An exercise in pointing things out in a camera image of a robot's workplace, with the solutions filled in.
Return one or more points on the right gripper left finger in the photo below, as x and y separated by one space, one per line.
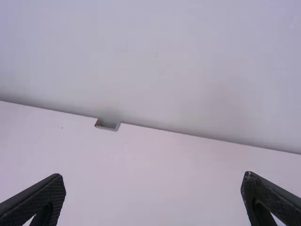
35 200

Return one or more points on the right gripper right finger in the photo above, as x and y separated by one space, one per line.
270 197

